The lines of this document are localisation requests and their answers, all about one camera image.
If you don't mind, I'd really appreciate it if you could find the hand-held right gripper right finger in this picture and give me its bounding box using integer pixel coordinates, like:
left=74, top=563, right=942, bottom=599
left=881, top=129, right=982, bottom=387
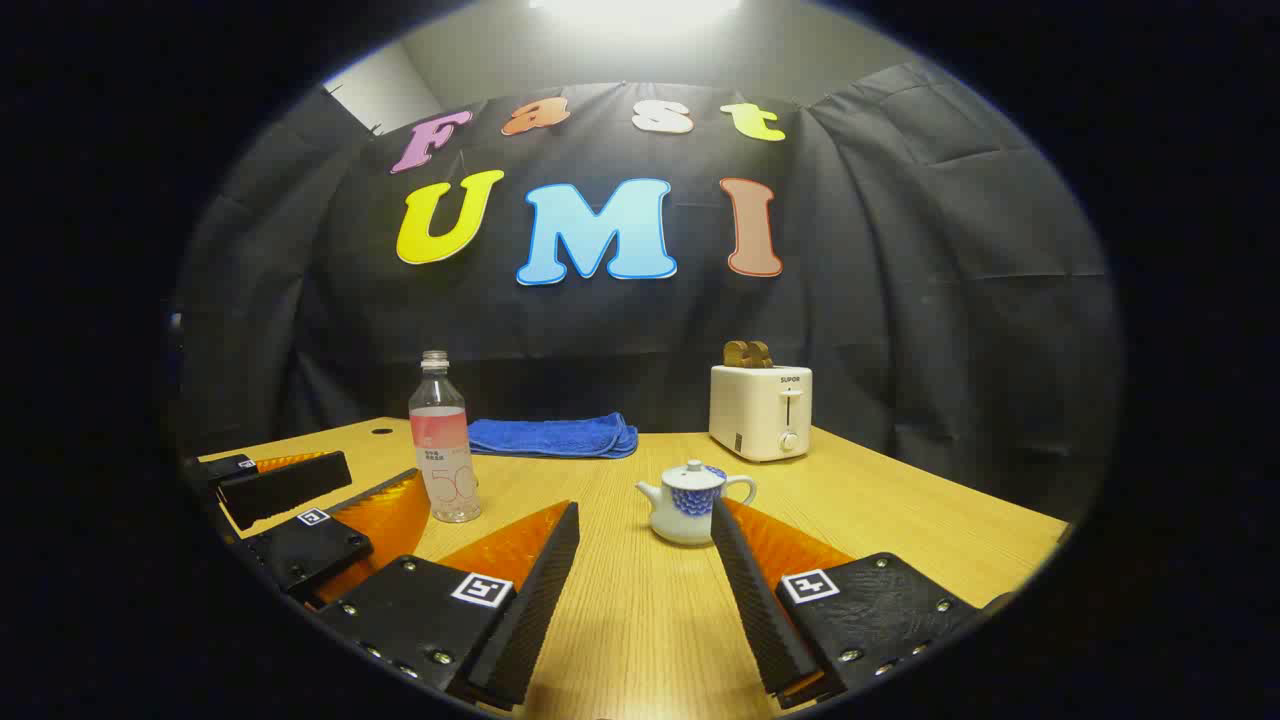
left=710, top=497, right=1016, bottom=711

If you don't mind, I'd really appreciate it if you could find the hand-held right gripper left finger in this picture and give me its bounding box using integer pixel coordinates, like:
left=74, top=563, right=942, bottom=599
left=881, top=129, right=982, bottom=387
left=315, top=500, right=581, bottom=713

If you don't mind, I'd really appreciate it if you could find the white blue floral teacup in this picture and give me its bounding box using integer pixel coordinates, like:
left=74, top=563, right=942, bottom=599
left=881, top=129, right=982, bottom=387
left=636, top=472, right=758, bottom=546

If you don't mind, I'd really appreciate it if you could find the blue folded towel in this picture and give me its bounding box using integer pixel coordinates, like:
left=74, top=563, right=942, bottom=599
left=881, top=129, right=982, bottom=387
left=467, top=412, right=639, bottom=460

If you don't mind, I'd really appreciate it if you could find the clear water bottle pink label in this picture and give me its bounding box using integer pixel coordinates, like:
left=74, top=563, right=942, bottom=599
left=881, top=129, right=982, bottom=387
left=408, top=350, right=482, bottom=524

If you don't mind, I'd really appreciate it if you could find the white toaster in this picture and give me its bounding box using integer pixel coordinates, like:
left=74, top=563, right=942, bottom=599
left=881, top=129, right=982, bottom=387
left=709, top=364, right=813, bottom=463

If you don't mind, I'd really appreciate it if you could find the black backdrop cloth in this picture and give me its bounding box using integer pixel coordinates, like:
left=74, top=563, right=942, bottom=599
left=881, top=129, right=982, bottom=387
left=170, top=62, right=1121, bottom=521

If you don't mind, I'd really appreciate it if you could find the ceiling light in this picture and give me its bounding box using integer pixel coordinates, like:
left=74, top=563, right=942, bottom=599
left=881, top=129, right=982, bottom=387
left=530, top=0, right=743, bottom=33

